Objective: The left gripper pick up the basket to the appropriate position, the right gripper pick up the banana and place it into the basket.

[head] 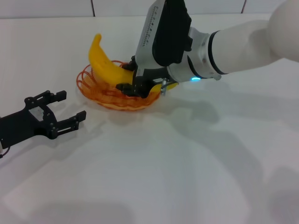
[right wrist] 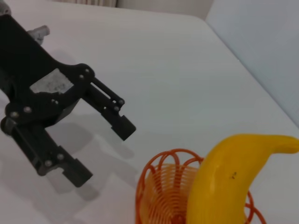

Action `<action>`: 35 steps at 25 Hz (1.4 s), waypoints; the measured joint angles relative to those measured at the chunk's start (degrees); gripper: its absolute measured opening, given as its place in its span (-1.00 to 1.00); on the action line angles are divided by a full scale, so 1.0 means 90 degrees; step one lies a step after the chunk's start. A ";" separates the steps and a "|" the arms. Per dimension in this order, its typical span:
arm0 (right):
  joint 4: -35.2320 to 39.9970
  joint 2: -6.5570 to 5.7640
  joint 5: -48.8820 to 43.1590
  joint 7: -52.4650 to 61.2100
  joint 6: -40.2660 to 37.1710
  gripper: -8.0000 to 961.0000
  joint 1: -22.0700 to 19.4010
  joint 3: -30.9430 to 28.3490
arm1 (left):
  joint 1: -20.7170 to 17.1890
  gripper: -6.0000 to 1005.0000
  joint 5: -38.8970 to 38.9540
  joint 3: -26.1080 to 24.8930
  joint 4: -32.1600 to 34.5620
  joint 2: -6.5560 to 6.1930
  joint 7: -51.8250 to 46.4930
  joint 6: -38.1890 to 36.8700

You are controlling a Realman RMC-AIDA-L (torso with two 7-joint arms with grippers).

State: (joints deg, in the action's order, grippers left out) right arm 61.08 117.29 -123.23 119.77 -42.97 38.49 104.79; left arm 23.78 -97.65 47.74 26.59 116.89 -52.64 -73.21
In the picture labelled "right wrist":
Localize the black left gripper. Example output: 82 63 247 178
0 14 96 126

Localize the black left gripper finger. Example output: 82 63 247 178
0 118 93 188
81 76 137 141

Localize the orange wire basket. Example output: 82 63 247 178
135 148 267 224

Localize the yellow plastic banana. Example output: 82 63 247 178
185 133 299 224

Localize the silver connector on left gripper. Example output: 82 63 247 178
27 25 51 45

